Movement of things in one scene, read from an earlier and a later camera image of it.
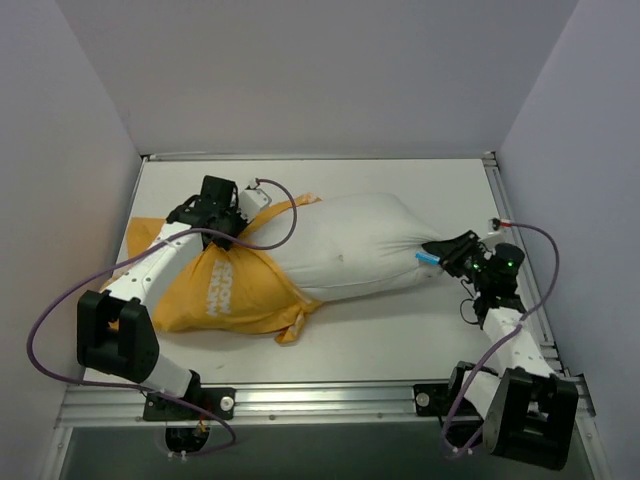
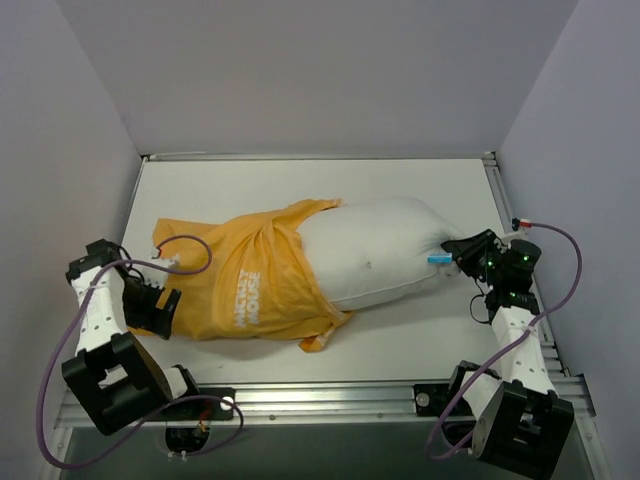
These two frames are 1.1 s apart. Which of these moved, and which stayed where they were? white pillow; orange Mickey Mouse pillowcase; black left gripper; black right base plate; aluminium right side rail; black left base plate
Moved: black left gripper; white pillow; orange Mickey Mouse pillowcase
Stayed: aluminium right side rail; black right base plate; black left base plate
